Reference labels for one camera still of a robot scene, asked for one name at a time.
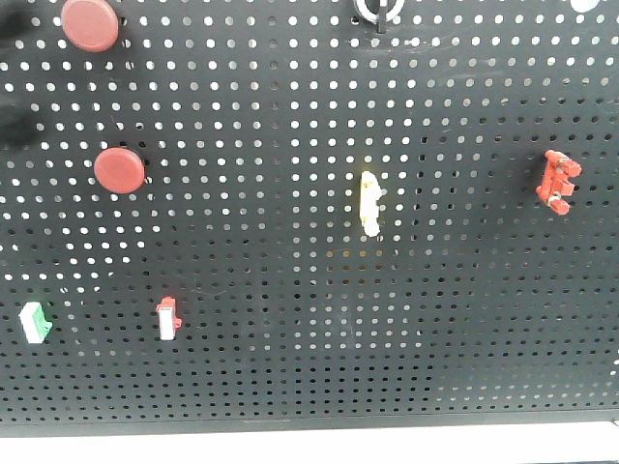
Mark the red push button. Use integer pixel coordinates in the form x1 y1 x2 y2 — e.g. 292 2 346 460
94 147 146 193
61 0 119 52

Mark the yellow toggle switch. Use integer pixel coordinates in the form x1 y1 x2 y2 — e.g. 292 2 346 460
359 170 383 237

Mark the black rotary selector switch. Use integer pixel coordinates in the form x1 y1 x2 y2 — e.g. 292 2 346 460
353 0 405 34

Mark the black perforated pegboard panel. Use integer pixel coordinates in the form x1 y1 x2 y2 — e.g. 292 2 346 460
1 1 618 437

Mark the red toggle switch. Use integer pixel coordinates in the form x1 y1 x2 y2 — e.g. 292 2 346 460
536 150 582 216

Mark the green white rocker switch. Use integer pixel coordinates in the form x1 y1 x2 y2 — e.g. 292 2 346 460
18 302 52 344

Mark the white standing desk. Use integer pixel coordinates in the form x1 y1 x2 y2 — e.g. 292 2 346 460
1 422 618 463

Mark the red white rocker switch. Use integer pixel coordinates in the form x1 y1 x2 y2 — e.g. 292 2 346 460
156 297 182 341

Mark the upper red push button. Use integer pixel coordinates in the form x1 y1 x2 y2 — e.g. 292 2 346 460
61 0 119 52

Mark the lower red push button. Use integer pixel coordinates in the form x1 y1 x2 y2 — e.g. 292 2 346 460
94 147 146 193

